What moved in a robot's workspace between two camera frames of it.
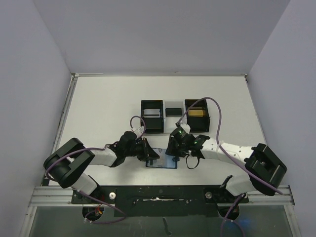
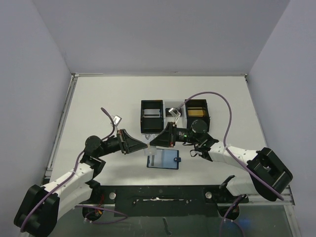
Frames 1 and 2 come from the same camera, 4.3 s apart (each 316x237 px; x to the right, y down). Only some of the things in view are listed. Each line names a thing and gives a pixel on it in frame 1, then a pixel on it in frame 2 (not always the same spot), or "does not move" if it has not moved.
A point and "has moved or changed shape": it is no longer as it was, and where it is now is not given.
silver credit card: [153, 113] does not move
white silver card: [160, 151] has moved or changed shape
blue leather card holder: [167, 162] does not move
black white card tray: [160, 116] does not move
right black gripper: [171, 145] to [172, 135]
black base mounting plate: [162, 200] does not move
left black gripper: [144, 149] to [122, 141]
